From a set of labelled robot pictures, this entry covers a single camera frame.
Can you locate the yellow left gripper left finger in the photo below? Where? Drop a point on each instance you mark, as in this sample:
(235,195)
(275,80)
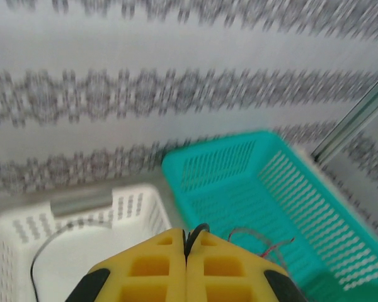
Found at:
(145,277)

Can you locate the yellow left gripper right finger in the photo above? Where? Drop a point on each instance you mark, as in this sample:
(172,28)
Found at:
(226,277)

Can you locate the teal plastic basket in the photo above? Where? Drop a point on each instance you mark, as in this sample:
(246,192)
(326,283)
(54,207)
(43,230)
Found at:
(214,201)

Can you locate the aluminium frame post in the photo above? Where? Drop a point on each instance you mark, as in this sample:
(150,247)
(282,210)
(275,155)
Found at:
(349,126)

